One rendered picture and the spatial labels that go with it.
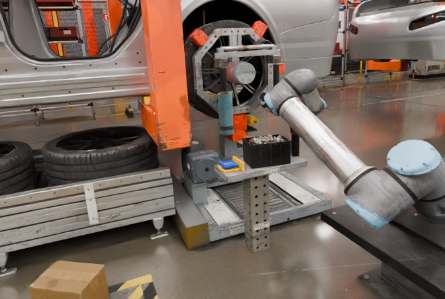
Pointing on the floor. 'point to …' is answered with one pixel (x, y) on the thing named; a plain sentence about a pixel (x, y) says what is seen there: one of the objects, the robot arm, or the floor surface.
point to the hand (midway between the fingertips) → (261, 100)
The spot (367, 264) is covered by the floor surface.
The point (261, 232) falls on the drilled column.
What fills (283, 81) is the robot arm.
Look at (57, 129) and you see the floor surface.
